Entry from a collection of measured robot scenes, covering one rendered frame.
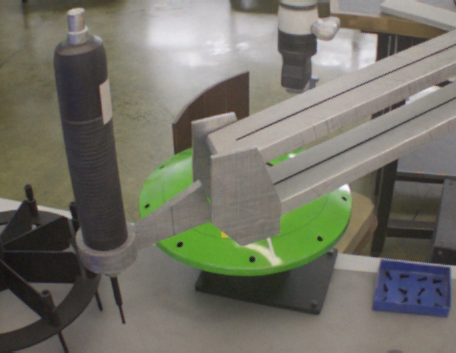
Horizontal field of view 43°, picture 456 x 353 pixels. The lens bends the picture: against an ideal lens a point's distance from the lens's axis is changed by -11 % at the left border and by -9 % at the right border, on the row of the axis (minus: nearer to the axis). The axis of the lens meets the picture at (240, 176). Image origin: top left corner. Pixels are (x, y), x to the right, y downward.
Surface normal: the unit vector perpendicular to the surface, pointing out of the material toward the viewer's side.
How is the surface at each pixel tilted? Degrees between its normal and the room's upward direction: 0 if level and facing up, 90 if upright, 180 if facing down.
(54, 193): 0
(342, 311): 0
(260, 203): 90
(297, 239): 24
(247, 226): 90
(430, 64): 17
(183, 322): 0
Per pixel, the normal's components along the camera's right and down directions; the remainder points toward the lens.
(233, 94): 0.65, 0.43
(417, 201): 0.00, -0.82
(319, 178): -0.28, -0.73
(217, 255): -0.11, -0.51
